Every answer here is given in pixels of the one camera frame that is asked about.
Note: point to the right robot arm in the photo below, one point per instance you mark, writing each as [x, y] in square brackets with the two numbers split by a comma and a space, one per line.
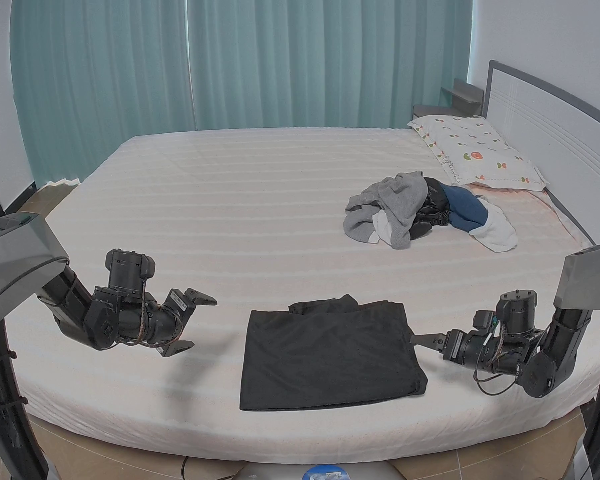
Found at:
[565, 338]

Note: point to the pile of clothes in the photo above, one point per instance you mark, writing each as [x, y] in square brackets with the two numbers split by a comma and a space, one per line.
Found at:
[400, 203]

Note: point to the bed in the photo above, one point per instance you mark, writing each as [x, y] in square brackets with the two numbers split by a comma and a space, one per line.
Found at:
[230, 193]

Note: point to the grey bedside table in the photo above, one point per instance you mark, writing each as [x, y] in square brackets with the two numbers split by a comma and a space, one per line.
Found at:
[460, 95]

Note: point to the blue-green curtain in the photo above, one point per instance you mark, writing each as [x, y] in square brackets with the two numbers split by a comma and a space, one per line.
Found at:
[100, 68]
[330, 43]

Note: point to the black T-shirt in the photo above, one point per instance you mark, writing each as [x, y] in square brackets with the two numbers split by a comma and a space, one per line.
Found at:
[330, 358]

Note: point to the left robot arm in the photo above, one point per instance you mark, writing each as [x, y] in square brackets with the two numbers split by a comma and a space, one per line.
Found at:
[70, 303]

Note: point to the white printed pillow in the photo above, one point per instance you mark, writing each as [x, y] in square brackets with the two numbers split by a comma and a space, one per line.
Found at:
[480, 150]

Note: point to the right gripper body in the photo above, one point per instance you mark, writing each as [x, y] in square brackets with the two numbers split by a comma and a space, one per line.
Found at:
[465, 348]

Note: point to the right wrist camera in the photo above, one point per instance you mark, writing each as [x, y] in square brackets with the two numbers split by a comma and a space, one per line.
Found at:
[484, 320]

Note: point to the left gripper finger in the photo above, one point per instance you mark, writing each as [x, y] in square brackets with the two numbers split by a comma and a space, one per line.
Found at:
[172, 349]
[200, 299]

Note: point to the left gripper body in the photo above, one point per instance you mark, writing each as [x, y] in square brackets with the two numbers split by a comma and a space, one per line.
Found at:
[172, 323]

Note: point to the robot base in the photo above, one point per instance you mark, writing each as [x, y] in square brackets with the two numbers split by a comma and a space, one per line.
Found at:
[280, 474]

